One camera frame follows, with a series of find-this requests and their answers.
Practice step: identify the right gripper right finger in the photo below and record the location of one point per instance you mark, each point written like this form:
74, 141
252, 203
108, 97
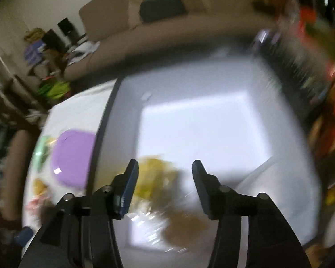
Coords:
251, 232

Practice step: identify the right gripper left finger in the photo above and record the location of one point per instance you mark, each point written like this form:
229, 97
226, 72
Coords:
80, 231

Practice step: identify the clear bag of gold items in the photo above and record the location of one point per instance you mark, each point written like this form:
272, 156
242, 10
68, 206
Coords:
166, 225

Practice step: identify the yellow snack packet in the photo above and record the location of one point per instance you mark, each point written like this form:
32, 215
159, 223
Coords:
155, 177

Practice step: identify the purple oval case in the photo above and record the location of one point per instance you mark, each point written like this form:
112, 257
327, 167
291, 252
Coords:
71, 157

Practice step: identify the brown chair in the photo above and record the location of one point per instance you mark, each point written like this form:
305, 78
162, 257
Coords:
15, 171

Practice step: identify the green packet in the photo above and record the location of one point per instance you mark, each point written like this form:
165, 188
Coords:
42, 151

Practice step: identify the brown sofa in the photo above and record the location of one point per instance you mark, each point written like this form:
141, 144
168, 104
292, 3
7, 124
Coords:
120, 31

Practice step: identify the black cushion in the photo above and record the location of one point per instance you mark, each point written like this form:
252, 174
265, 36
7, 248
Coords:
155, 10

